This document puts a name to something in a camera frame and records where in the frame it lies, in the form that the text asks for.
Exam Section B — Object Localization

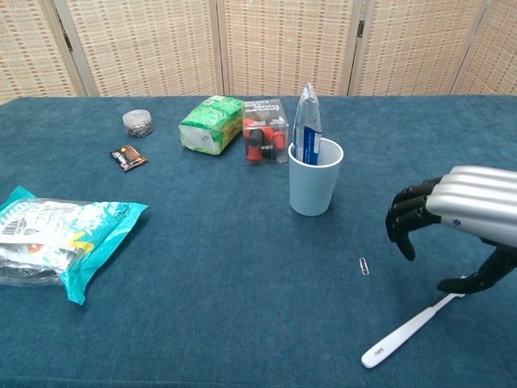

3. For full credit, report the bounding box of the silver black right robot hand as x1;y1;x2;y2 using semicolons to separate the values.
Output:
385;164;517;295

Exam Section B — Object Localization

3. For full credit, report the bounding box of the white toothbrush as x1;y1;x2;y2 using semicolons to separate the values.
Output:
360;293;465;369

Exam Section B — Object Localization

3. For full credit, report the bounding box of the blue white toothpaste tube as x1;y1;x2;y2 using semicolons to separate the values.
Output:
292;82;323;166

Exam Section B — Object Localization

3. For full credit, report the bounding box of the light blue plastic cup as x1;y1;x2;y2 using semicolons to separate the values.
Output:
288;137;345;217

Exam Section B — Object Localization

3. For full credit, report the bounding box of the clear box of red pieces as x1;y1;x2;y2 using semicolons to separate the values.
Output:
241;97;290;166

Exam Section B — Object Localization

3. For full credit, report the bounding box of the dark blue table cloth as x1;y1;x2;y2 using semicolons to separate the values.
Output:
0;95;517;388

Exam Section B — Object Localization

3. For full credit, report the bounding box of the green tissue pack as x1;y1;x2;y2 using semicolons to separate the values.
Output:
178;95;244;156

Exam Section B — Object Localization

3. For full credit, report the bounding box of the round clear clip container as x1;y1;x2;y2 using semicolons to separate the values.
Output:
122;109;156;137

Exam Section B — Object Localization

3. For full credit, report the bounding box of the small brown snack packet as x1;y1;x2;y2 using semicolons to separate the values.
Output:
109;145;149;173

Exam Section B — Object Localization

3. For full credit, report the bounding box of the woven folding screen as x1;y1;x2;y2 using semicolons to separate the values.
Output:
0;0;517;105

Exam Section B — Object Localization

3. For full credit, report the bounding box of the large teal snack bag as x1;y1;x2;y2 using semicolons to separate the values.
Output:
0;185;149;306

